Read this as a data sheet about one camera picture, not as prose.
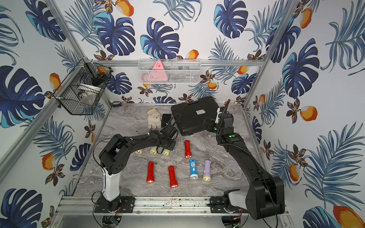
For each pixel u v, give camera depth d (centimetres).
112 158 53
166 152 91
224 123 61
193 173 83
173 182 80
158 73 90
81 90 80
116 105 121
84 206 75
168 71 93
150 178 80
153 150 91
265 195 41
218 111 75
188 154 90
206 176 81
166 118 107
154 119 110
